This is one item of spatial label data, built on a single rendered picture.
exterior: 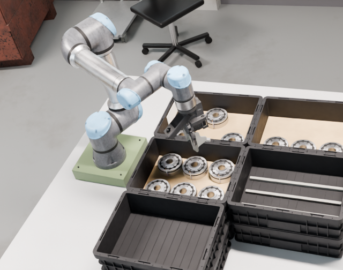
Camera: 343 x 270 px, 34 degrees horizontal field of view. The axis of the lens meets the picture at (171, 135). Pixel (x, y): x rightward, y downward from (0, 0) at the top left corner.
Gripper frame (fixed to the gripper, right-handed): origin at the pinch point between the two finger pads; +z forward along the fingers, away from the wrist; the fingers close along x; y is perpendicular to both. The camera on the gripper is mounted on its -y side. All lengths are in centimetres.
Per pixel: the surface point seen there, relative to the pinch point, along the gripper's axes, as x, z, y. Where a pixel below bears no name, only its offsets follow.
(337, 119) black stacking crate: -6, 18, 61
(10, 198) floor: 126, 100, -89
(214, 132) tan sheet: 18.8, 18.1, 16.3
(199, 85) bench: 67, 33, 31
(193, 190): -8.9, 13.6, -6.5
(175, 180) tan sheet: 2.6, 16.6, -9.7
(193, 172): -0.1, 14.0, -2.5
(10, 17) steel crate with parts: 266, 60, -40
